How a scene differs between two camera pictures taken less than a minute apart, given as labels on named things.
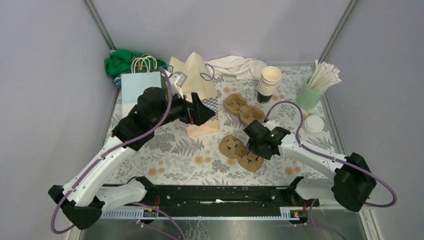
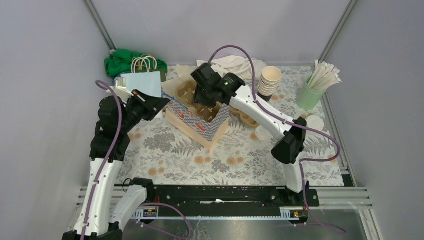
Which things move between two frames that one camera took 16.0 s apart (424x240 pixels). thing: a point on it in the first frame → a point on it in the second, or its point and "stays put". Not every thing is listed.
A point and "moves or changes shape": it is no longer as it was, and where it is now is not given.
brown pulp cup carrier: x=230 y=147 moves or changes shape
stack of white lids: x=313 y=125 stays put
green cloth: x=123 y=61 stays put
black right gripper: x=251 y=146 → x=199 y=99
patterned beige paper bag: x=199 y=80 moves or changes shape
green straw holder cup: x=308 y=98 stays put
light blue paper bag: x=133 y=84 stays put
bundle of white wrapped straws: x=325 y=76 stays put
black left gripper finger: x=205 y=111 → x=156 y=103
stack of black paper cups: x=268 y=83 stays put
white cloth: x=240 y=67 stays put
